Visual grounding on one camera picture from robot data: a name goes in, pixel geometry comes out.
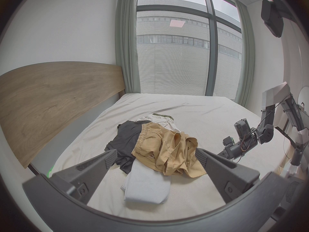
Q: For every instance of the white garment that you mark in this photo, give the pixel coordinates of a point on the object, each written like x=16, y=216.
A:
x=158, y=122

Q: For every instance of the grey-green curtain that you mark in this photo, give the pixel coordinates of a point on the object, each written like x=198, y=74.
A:
x=247, y=57
x=126, y=45

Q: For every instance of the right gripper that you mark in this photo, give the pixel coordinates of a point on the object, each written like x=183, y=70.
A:
x=237, y=147

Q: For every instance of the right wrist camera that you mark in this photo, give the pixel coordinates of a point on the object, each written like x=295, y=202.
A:
x=228, y=141

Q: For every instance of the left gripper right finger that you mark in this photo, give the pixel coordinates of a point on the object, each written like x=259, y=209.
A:
x=222, y=173

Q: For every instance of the dark grey garment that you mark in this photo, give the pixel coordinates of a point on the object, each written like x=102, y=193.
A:
x=125, y=136

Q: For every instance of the pale grey garment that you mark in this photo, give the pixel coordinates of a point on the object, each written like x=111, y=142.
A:
x=147, y=187

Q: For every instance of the window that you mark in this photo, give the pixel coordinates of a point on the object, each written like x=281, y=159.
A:
x=173, y=69

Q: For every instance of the green garment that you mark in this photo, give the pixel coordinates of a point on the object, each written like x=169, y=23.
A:
x=164, y=116

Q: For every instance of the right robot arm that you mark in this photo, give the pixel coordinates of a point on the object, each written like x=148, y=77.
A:
x=265, y=129

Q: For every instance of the tan shorts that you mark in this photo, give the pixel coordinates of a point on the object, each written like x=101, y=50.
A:
x=169, y=151

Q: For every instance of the bed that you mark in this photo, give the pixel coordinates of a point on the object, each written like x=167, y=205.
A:
x=198, y=115

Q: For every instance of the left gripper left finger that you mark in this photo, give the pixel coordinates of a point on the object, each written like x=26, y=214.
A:
x=91, y=170

